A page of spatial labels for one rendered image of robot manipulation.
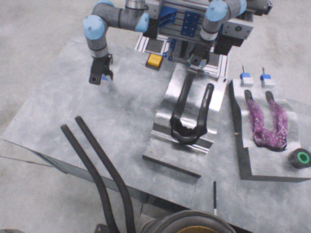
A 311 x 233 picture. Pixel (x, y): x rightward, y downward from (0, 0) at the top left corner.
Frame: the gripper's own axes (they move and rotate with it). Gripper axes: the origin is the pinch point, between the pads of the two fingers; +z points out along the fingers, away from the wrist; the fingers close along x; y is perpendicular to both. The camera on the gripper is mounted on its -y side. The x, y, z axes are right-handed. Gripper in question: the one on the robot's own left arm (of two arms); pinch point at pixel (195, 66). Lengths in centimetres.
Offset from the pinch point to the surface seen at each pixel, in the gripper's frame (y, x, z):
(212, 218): -76, -13, -69
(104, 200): -78, 8, -5
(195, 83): -13.4, -3.8, -4.1
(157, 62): -6.6, 19.5, 1.0
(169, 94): -24.2, 5.2, -3.7
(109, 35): 67, 102, 85
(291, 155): -31, -51, -9
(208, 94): -15.4, -11.4, -3.5
